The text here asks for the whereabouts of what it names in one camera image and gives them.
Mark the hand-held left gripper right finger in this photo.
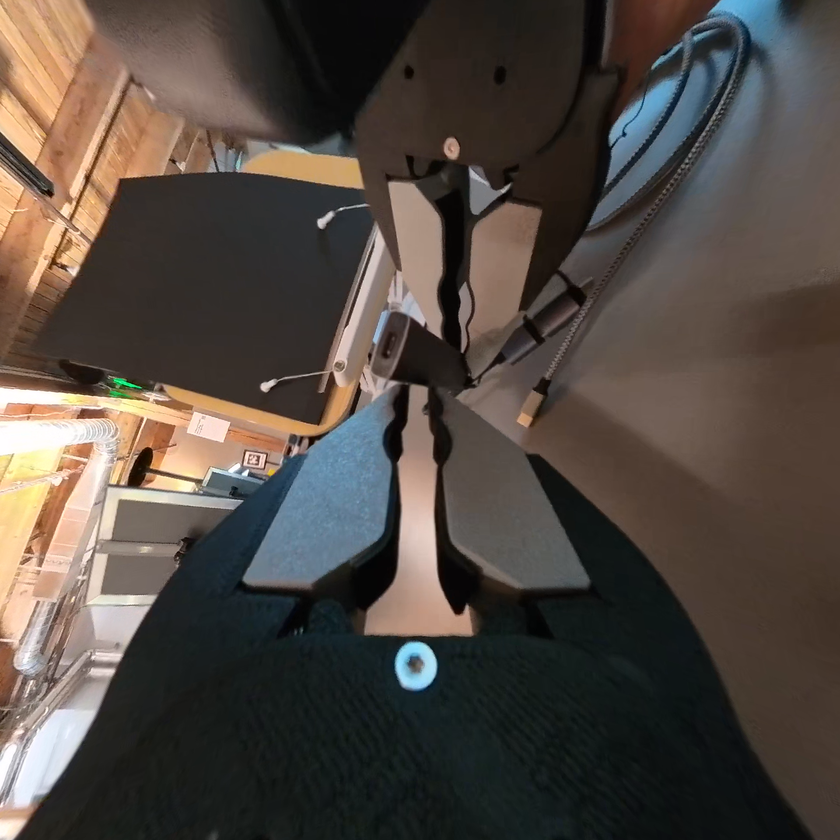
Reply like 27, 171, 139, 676
428, 391, 591, 616

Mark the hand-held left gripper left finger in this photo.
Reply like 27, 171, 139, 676
241, 386, 404, 611

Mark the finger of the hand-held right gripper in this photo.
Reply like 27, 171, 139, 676
462, 195, 546, 359
386, 178, 463, 350

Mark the braided grey usb-c cable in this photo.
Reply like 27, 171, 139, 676
517, 13, 752, 429

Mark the grey usb hub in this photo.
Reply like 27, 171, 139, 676
369, 311, 472, 391

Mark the grey usb adapter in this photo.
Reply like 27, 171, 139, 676
535, 271, 593, 322

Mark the white tablet stand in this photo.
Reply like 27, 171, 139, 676
259, 202, 421, 395

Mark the grey metal cabinet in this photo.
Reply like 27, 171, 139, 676
95, 486, 247, 611

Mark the black round stool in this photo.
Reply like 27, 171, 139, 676
125, 446, 198, 492

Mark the black panel with wooden edge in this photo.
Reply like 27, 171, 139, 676
33, 152, 378, 439

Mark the silver ventilation duct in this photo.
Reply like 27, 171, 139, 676
0, 419, 122, 680

